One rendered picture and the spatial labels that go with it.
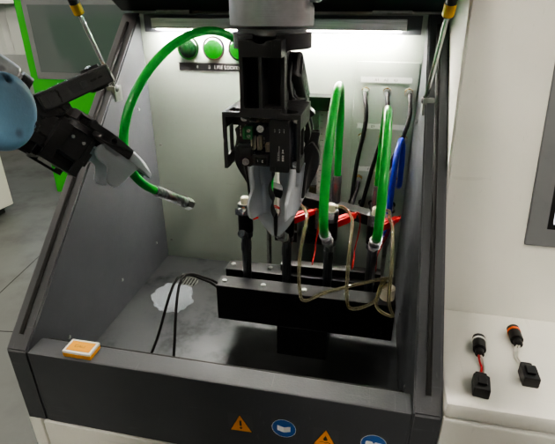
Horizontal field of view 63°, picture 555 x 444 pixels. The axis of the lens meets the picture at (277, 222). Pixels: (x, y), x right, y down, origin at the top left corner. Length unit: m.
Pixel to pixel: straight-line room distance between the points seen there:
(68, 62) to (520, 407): 3.43
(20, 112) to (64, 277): 0.47
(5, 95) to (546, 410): 0.74
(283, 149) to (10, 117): 0.26
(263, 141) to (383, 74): 0.63
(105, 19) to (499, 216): 3.03
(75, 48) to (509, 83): 3.15
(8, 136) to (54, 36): 3.22
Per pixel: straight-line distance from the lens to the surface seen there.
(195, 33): 0.80
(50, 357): 0.86
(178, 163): 1.18
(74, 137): 0.67
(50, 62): 3.75
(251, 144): 0.42
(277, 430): 0.78
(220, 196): 1.17
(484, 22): 0.83
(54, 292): 0.90
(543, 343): 0.86
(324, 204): 0.64
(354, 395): 0.72
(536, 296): 0.89
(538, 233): 0.86
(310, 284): 0.91
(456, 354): 0.78
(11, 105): 0.50
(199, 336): 1.01
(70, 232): 0.91
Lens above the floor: 1.47
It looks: 26 degrees down
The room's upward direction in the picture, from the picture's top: straight up
